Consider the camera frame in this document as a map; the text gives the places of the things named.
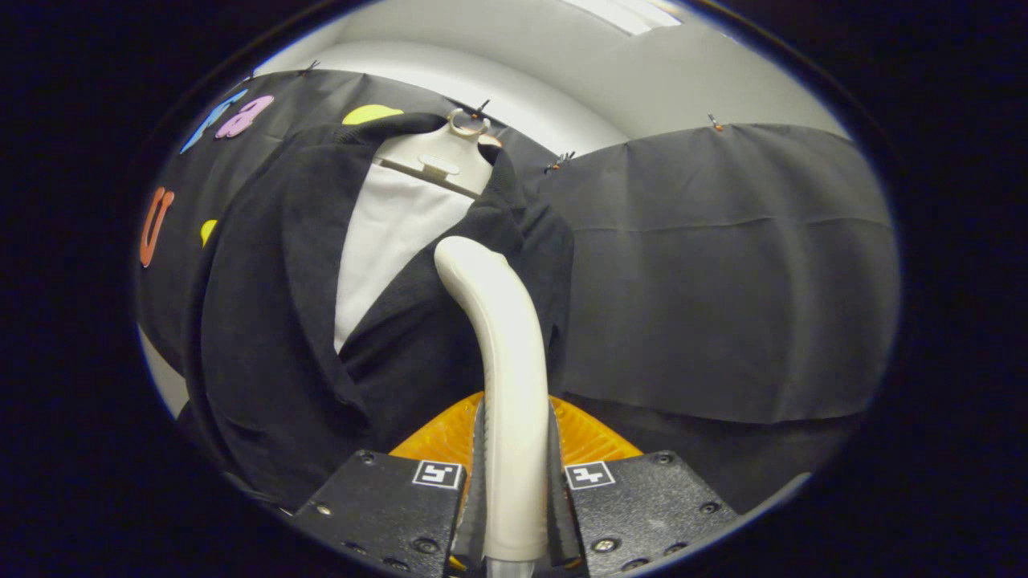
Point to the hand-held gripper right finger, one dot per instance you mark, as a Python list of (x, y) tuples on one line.
[(560, 514)]

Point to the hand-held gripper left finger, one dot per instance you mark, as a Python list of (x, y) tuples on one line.
[(478, 522)]

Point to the white garment steamer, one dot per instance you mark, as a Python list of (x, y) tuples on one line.
[(514, 361)]

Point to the black suit jacket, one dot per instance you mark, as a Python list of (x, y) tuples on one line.
[(265, 321)]

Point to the black backdrop cloth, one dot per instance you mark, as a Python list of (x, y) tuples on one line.
[(723, 281)]

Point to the white mannequin torso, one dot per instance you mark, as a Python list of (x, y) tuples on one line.
[(385, 233)]

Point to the white plastic hanger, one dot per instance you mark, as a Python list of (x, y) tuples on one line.
[(438, 152)]

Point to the ceiling light panel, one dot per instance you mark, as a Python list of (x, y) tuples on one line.
[(626, 14)]

